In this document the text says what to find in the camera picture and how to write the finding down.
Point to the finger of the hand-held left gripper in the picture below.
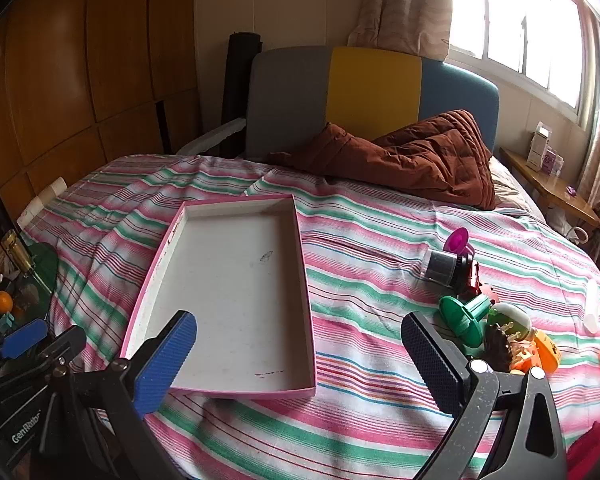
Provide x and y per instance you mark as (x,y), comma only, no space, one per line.
(22,338)

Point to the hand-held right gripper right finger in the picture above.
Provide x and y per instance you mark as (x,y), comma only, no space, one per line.
(430,365)

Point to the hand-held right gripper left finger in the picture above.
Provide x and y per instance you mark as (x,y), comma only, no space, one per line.
(167,355)

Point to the green plastic stand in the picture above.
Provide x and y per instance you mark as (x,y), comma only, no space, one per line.
(460,317)

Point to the brown round bumpy brush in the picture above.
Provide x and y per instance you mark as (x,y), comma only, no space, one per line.
(497,345)

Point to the green white plug-in device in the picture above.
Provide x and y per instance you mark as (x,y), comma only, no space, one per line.
(510,317)

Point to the pink cardboard tray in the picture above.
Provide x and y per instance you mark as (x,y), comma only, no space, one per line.
(230,285)

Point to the red glossy capsule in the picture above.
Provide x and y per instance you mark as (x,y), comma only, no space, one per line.
(472,277)

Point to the black cylindrical container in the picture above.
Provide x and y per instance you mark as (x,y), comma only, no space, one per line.
(440,266)

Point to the orange plastic clipper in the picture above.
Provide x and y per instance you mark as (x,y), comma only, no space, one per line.
(545,352)

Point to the magenta perforated plastic toy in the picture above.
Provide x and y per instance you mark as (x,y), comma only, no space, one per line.
(459,240)

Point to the teal small block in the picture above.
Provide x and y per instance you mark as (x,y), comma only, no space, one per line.
(6,321)

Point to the orange fruit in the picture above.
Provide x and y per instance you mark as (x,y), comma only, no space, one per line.
(3,300)

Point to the green glass table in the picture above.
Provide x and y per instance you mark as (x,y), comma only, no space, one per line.
(45,265)

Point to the gold bottle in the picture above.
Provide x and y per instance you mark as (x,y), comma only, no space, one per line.
(16,252)

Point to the striped bedsheet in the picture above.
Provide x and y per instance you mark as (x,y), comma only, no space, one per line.
(370,220)

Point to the white plastic tube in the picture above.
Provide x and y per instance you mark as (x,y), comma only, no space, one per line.
(591,307)

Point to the person's reddish clothing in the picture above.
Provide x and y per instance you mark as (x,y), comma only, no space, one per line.
(595,452)

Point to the beige pillow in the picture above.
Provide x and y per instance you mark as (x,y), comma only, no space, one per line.
(510,190)

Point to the brown quilt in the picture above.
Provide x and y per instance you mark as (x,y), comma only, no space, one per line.
(420,160)

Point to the wooden nightstand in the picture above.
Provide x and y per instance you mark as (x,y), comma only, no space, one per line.
(555,190)

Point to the white plastic armrest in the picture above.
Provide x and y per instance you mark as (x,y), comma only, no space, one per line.
(215,135)

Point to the purple small box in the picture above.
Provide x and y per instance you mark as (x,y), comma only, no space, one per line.
(554,162)

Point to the white carton box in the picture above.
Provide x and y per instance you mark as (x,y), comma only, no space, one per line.
(537,147)

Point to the black rolled mat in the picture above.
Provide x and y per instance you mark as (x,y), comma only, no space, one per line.
(237,85)

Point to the grey yellow blue headboard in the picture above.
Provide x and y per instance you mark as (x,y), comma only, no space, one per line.
(370,90)

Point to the wooden wardrobe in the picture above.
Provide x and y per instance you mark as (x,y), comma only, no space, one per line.
(80,60)

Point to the window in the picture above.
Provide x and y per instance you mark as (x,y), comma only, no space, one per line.
(520,25)

